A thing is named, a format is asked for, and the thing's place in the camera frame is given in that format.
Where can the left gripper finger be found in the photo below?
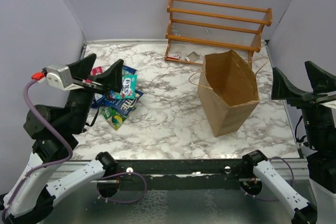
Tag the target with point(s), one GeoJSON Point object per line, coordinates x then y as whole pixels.
{"type": "Point", "coordinates": [81, 69]}
{"type": "Point", "coordinates": [111, 79]}

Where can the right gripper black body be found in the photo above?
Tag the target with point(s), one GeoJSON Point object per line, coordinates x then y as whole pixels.
{"type": "Point", "coordinates": [312, 100]}

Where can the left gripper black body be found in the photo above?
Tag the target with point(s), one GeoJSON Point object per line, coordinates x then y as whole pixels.
{"type": "Point", "coordinates": [94, 87]}

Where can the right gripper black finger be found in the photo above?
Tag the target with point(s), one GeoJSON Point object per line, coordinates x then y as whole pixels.
{"type": "Point", "coordinates": [282, 88]}
{"type": "Point", "coordinates": [321, 81]}

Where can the red snack bar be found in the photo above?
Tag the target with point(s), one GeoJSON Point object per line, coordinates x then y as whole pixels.
{"type": "Point", "coordinates": [94, 72]}

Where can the teal white candy bag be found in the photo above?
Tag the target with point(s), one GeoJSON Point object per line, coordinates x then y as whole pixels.
{"type": "Point", "coordinates": [127, 90]}

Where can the dark blue snack packet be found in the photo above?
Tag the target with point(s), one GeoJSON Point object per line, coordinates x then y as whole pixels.
{"type": "Point", "coordinates": [123, 106]}

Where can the green snack packet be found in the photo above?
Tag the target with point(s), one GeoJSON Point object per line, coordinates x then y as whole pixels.
{"type": "Point", "coordinates": [114, 117]}

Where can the brown paper bag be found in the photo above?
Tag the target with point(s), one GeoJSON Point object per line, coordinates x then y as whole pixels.
{"type": "Point", "coordinates": [228, 91]}

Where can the teal red snack packet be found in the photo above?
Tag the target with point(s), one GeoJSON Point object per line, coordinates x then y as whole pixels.
{"type": "Point", "coordinates": [128, 70]}

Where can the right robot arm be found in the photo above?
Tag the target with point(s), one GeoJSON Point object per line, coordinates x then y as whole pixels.
{"type": "Point", "coordinates": [317, 147]}

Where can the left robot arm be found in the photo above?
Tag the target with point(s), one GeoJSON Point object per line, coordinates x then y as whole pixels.
{"type": "Point", "coordinates": [54, 131]}

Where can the red white small box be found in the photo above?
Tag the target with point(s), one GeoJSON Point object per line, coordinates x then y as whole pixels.
{"type": "Point", "coordinates": [173, 55]}

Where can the small open cardboard box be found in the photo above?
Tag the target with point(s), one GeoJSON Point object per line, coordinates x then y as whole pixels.
{"type": "Point", "coordinates": [192, 57]}

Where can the wooden shelf rack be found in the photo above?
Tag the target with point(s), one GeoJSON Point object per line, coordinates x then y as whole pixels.
{"type": "Point", "coordinates": [214, 24]}

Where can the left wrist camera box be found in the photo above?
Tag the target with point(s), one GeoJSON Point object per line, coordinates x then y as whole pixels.
{"type": "Point", "coordinates": [57, 77]}

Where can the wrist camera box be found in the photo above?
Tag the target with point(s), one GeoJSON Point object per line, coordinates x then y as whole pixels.
{"type": "Point", "coordinates": [330, 104]}
{"type": "Point", "coordinates": [57, 77]}

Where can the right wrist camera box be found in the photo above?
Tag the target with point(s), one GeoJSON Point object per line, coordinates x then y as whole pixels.
{"type": "Point", "coordinates": [330, 104]}

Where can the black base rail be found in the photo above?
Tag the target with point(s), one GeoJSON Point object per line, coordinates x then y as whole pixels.
{"type": "Point", "coordinates": [177, 174]}

